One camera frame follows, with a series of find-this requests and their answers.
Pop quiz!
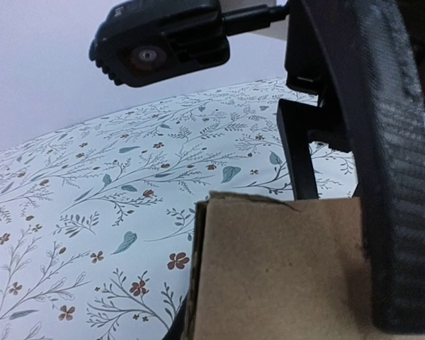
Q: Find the floral patterned table mat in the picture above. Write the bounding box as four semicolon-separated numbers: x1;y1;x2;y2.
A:
0;77;358;340

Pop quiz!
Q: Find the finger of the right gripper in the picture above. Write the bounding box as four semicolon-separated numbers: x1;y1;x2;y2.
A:
276;99;319;200

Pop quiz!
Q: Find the brown cardboard box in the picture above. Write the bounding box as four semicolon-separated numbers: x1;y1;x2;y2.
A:
182;190;425;340

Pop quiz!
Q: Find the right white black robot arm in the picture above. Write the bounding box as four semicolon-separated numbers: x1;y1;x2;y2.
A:
277;1;425;335

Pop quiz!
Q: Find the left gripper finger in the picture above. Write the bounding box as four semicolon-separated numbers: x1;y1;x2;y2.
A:
164;295;189;340

